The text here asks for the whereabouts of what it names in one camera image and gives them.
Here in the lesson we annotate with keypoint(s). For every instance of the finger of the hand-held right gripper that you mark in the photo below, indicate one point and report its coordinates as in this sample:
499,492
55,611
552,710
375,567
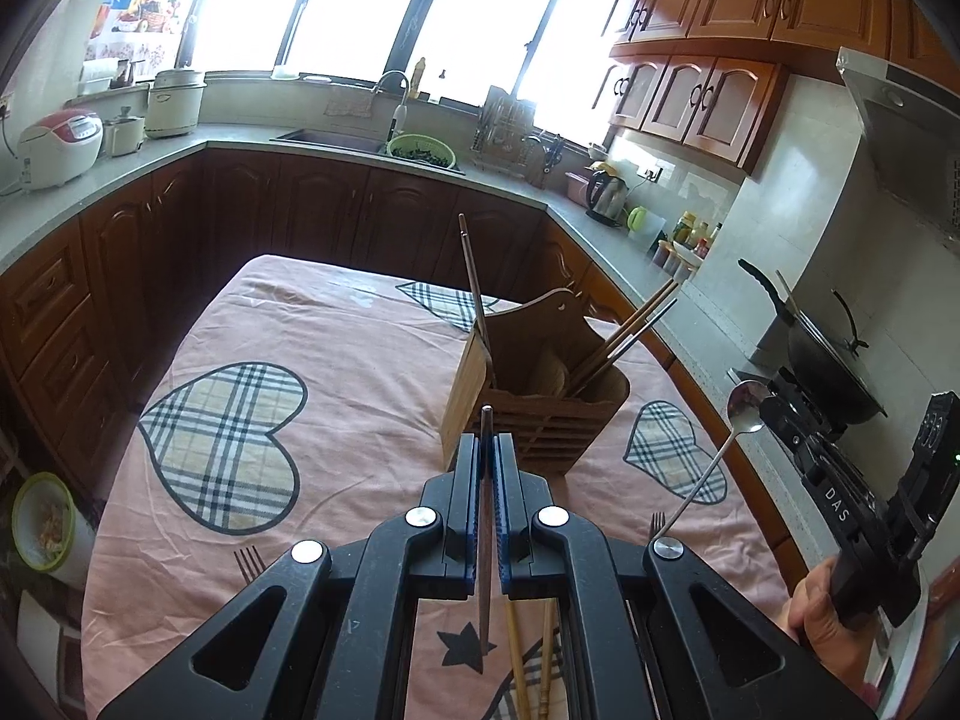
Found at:
814,420
787,427

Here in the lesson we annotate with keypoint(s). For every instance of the large white electric pot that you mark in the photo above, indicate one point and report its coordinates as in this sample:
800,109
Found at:
174,105

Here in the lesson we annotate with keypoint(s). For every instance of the metal fork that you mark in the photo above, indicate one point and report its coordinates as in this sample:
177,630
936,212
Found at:
247,562
658,523

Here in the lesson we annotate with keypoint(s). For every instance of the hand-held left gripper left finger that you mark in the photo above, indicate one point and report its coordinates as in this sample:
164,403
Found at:
472,540

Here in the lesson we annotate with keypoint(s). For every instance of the pink heart-print tablecloth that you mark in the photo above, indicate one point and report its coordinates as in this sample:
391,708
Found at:
360,360

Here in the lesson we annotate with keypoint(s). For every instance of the black wok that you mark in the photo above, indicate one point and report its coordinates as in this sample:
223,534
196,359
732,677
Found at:
825,367

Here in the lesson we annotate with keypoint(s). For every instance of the wooden utensil holder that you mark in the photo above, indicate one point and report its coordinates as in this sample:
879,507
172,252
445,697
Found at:
465,390

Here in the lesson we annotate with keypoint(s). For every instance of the green round container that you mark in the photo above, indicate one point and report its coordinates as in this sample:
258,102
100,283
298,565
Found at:
637,219

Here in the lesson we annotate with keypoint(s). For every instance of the steel range hood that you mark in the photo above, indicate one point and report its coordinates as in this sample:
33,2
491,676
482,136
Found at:
915,135

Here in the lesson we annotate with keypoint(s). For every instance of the green colander bowl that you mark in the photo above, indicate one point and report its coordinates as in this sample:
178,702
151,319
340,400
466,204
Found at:
420,142

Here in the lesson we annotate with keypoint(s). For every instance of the metal faucet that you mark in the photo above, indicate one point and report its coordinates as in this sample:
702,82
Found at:
390,76

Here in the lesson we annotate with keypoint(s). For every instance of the person's right hand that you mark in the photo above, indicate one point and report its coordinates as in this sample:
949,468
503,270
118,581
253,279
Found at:
817,622

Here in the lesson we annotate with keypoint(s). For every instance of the red and white rice cooker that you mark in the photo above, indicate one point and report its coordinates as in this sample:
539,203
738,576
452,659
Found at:
60,146

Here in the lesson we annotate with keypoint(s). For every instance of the fruit wall poster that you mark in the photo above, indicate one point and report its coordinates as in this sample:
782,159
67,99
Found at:
150,0

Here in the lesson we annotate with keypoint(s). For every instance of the row of condiment bottles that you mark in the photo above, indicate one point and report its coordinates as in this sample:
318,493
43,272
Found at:
686,232

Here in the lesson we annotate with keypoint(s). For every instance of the steel electric kettle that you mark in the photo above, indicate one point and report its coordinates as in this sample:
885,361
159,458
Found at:
606,199

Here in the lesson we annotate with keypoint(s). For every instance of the pink container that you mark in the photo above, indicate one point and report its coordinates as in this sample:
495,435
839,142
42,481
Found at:
576,187

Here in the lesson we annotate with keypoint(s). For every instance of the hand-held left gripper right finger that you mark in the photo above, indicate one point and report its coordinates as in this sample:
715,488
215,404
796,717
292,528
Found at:
504,536

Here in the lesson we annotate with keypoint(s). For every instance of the wall socket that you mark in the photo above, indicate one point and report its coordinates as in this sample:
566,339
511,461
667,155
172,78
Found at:
658,172

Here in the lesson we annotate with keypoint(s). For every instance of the kitchen window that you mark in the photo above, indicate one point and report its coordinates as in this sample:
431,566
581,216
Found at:
360,7

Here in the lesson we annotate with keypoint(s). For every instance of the grey metal chopstick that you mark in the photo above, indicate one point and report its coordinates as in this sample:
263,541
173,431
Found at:
637,340

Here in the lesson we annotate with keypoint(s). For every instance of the brown wooden chopstick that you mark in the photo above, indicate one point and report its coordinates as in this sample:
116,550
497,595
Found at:
637,328
637,318

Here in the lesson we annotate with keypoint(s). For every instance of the dish rack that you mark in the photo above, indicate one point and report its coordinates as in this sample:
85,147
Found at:
502,127

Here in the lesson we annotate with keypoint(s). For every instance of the kitchen sink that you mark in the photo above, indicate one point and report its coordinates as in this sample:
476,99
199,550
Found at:
330,139

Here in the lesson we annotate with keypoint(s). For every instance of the metal spoon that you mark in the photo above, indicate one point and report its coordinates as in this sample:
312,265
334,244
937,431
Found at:
748,406

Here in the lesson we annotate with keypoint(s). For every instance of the green-rimmed bowl with food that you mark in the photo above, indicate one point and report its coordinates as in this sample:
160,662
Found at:
41,532

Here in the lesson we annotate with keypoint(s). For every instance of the light wooden chopstick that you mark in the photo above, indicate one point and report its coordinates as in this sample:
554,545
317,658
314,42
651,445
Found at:
546,660
514,660

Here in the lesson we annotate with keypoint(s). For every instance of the yellow bottle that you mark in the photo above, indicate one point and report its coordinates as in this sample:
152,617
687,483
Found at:
418,79

